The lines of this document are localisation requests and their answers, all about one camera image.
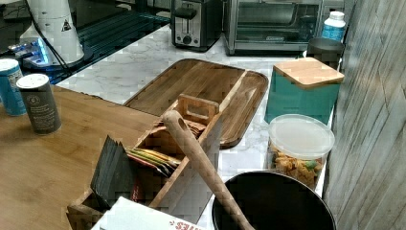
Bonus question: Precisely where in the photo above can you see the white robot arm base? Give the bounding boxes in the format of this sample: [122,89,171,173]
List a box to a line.
[20,0,85,71]

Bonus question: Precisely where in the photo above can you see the dark wooden serving tray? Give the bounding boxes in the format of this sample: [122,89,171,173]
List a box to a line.
[125,58,269,149]

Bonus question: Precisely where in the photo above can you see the colourful tea bag packets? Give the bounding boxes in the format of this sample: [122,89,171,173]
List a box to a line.
[125,148,181,177]

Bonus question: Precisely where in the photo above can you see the black and silver toaster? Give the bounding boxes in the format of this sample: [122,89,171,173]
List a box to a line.
[170,0,223,52]

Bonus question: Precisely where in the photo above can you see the clear plastic snack container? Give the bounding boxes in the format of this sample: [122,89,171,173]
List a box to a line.
[264,114,335,189]

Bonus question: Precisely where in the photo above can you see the stainless steel toaster oven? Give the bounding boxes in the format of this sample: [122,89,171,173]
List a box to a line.
[223,0,345,56]

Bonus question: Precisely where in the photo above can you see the teal canister with wooden lid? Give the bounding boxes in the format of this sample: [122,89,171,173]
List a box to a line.
[264,57,344,125]

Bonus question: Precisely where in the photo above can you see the black round pot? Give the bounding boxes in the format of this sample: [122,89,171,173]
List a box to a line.
[225,172,336,230]

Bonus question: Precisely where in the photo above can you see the black tea bag packets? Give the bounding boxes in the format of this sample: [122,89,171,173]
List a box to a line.
[90,136,135,209]

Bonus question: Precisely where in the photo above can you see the white paper box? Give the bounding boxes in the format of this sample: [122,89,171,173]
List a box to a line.
[91,196,205,230]

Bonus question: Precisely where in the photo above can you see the black dish drying mat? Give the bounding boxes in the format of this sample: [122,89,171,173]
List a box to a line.
[49,11,169,84]

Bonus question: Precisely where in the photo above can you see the dark grey round container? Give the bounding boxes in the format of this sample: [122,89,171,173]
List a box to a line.
[306,37,344,69]

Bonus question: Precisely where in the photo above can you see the white bottle blue label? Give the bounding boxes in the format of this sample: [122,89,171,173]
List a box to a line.
[321,11,346,42]

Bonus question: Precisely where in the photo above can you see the grey cylindrical spice canister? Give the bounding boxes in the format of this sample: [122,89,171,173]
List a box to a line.
[16,74,61,135]

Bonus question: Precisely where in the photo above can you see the light wooden cutting board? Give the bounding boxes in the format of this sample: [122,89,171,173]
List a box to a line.
[0,86,157,230]

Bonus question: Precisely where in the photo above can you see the blue salt canister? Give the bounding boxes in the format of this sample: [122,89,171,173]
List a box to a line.
[0,58,26,116]

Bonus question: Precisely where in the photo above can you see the wooden spoon handle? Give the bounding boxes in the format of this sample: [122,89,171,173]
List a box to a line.
[163,110,255,230]

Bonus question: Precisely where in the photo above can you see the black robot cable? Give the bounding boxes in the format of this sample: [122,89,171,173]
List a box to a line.
[24,0,72,72]

